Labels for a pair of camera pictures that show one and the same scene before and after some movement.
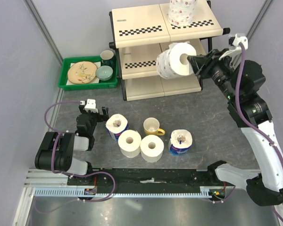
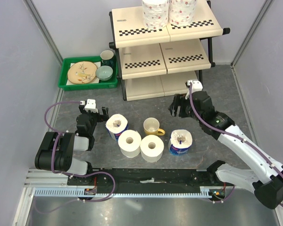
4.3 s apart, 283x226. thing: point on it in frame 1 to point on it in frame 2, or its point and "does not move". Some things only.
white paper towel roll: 174,63 to 155,13
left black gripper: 101,117 does not move
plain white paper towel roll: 129,142 does not move
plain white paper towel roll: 152,147 does not move
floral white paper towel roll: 180,12 does not move
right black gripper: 209,61 to 179,100
